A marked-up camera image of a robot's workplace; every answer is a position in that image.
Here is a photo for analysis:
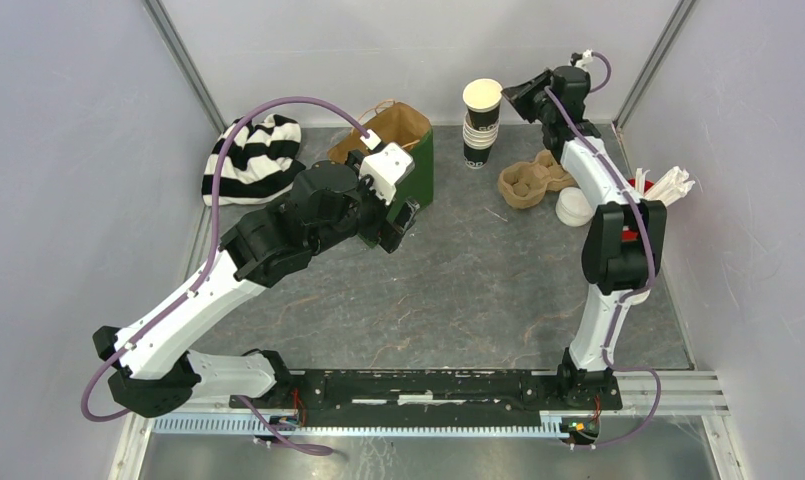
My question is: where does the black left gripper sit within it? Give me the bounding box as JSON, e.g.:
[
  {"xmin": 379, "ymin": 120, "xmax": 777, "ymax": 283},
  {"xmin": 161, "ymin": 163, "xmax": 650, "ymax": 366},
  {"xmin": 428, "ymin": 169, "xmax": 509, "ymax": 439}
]
[{"xmin": 310, "ymin": 151, "xmax": 420, "ymax": 257}]

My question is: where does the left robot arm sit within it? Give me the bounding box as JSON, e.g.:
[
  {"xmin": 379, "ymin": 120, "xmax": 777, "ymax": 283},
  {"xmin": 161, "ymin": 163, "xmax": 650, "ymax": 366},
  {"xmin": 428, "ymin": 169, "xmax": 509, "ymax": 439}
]
[{"xmin": 93, "ymin": 143, "xmax": 419, "ymax": 418}]

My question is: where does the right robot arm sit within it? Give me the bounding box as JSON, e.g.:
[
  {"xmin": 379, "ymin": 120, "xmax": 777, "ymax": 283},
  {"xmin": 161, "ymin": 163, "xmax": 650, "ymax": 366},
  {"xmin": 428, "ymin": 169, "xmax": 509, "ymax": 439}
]
[{"xmin": 502, "ymin": 65, "xmax": 667, "ymax": 408}]

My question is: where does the stack of paper cups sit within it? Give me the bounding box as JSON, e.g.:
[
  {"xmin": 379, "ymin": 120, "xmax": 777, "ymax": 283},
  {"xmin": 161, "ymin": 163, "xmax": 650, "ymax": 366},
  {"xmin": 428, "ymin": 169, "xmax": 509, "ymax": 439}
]
[{"xmin": 462, "ymin": 113, "xmax": 500, "ymax": 169}]

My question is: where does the brown cardboard cup carrier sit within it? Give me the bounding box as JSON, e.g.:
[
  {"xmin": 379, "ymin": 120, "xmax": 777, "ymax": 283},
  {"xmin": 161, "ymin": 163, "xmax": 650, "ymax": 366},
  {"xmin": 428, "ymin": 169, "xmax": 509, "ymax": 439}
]
[{"xmin": 497, "ymin": 149, "xmax": 577, "ymax": 210}]

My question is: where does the green brown paper bag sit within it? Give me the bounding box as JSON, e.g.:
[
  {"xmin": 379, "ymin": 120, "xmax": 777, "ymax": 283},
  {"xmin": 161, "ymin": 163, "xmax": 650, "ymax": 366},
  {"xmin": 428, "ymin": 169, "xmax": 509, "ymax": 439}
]
[{"xmin": 328, "ymin": 100, "xmax": 434, "ymax": 253}]

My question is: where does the black white striped cloth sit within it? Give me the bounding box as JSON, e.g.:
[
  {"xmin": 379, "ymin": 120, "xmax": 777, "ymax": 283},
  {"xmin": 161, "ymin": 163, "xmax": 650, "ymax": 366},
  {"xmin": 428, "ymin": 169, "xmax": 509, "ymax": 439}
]
[{"xmin": 218, "ymin": 114, "xmax": 306, "ymax": 206}]

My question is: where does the white wrapped straws bundle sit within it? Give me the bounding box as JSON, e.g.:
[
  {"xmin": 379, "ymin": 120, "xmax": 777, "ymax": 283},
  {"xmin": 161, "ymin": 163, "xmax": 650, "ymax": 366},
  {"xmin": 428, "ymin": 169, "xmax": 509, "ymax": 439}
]
[{"xmin": 629, "ymin": 166, "xmax": 695, "ymax": 207}]

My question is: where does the red cup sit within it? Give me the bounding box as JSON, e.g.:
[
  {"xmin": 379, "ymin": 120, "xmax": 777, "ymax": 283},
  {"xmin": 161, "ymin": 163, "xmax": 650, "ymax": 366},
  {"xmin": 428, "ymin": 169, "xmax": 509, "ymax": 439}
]
[{"xmin": 621, "ymin": 178, "xmax": 654, "ymax": 242}]

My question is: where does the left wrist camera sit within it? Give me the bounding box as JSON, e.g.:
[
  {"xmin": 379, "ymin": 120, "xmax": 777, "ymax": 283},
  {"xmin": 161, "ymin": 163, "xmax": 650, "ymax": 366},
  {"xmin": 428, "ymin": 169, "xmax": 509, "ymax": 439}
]
[{"xmin": 358, "ymin": 129, "xmax": 415, "ymax": 206}]

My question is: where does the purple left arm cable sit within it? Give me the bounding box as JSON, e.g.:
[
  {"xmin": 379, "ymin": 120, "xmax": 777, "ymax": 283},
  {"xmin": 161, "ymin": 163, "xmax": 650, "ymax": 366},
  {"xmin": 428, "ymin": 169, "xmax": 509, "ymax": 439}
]
[{"xmin": 79, "ymin": 96, "xmax": 377, "ymax": 458}]

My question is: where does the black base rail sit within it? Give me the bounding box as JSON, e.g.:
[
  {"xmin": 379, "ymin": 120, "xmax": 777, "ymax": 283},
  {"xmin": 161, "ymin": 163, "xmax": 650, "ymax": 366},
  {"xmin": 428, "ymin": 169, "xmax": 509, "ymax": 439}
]
[{"xmin": 229, "ymin": 350, "xmax": 624, "ymax": 430}]

